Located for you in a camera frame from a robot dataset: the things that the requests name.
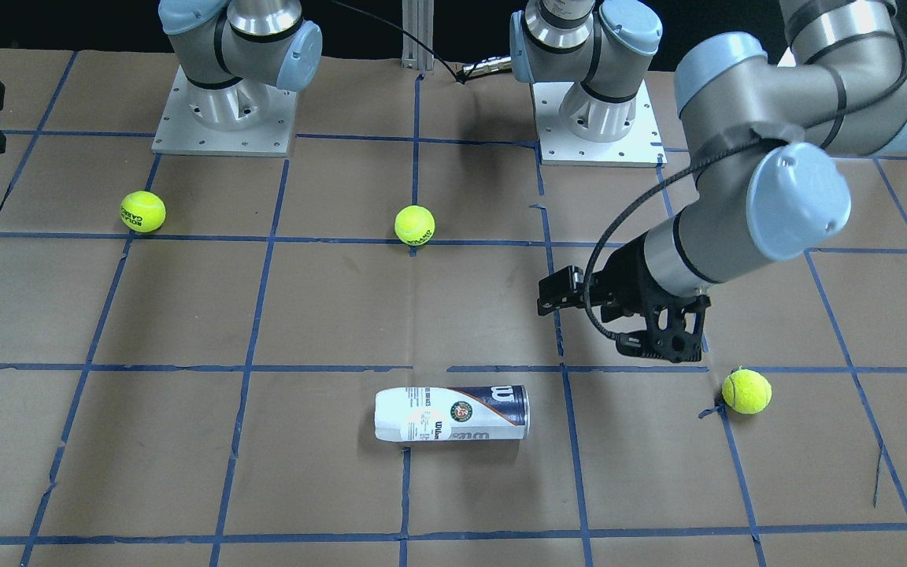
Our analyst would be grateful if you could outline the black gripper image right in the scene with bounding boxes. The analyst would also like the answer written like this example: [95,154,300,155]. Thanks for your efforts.
[537,236,710,364]

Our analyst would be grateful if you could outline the Wilson tennis ball can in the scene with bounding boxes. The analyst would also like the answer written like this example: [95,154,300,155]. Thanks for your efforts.
[374,385,531,443]

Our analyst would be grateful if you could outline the metal base plate arm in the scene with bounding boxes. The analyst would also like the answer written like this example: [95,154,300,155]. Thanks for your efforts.
[531,76,667,168]
[151,68,299,158]

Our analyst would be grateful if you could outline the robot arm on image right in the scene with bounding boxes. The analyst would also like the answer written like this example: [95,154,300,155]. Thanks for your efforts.
[536,1,907,363]

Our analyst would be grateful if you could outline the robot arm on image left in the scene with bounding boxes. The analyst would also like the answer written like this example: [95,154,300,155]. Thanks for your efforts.
[151,1,323,158]

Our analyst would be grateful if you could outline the tennis ball centre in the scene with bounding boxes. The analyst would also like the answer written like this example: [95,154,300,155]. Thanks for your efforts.
[394,205,436,246]

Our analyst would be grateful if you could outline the tennis ball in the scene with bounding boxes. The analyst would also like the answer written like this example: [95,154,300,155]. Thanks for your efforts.
[120,191,167,233]
[394,205,436,246]
[721,369,772,415]

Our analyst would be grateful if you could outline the tennis ball front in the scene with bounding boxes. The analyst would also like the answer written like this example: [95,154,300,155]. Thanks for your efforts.
[721,369,772,415]

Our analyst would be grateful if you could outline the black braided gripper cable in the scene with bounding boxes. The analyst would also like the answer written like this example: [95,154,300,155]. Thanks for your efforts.
[583,126,793,341]

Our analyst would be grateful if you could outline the aluminium frame post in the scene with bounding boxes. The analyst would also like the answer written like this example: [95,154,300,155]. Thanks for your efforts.
[401,0,435,75]

